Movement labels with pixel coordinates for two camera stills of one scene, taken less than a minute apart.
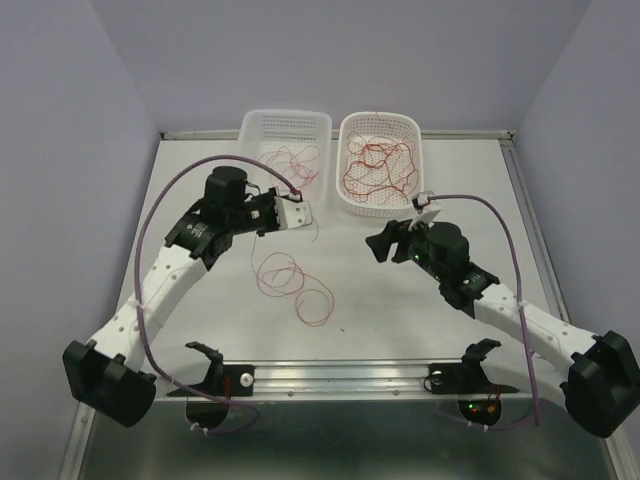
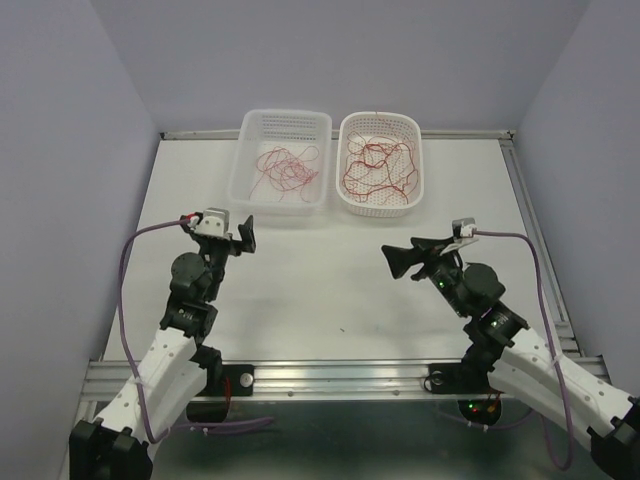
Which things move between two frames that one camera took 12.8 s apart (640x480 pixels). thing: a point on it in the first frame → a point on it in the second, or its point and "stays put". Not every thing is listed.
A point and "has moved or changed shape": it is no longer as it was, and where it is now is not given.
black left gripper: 269,198 → 234,247
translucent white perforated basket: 297,144 stays put
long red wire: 376,163 stays put
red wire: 286,161 has moved or changed shape
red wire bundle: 279,275 → 287,171
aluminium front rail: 351,380 stays put
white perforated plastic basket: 379,163 stays put
